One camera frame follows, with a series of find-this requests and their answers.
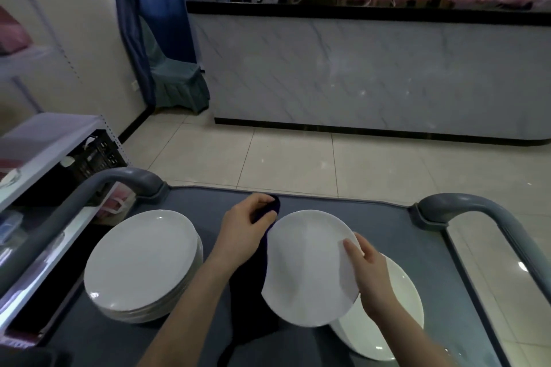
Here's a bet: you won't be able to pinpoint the chair with grey-green cover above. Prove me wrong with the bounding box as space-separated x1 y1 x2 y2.
138 16 211 115

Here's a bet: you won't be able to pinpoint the person's left forearm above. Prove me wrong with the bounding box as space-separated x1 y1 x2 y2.
137 257 242 367

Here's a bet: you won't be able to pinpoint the stack of white plates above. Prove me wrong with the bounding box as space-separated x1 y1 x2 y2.
83 209 204 323
329 252 425 361

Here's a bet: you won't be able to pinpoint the person's right forearm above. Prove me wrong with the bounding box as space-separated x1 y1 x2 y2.
366 300 457 367

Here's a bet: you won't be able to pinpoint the black plastic crate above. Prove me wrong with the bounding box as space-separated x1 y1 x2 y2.
62 129 129 204

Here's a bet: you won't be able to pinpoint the dark blue cleaning cloth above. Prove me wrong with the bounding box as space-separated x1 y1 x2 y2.
217 194 283 367

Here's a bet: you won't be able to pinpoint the clear container blue lid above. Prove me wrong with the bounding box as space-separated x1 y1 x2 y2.
0 209 25 247

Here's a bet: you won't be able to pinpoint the marble bar counter black top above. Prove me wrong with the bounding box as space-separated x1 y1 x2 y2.
185 0 551 147

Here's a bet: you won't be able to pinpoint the white round plate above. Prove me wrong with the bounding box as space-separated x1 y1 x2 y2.
261 209 362 328

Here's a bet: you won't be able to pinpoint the pink bag white handles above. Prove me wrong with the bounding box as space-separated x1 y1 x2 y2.
96 193 130 215

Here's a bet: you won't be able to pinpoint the person's right hand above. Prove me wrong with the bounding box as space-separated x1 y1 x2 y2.
343 232 401 320

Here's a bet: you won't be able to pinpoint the person's left hand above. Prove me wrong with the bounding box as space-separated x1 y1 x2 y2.
213 193 278 271

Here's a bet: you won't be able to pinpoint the grey service cart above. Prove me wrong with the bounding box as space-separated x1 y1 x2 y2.
0 167 551 367

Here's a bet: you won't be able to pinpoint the white metal shelf rack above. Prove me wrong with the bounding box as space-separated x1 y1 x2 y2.
0 0 130 337

